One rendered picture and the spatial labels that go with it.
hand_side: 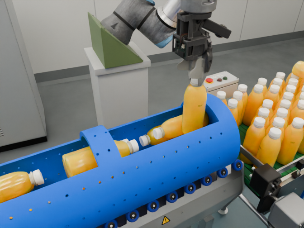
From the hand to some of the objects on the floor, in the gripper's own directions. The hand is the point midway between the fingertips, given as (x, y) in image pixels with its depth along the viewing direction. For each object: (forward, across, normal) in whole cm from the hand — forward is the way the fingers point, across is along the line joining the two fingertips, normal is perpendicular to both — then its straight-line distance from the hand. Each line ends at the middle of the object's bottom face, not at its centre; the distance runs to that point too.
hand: (197, 78), depth 80 cm
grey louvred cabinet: (+133, -196, -148) cm, 279 cm away
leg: (+135, +6, +9) cm, 135 cm away
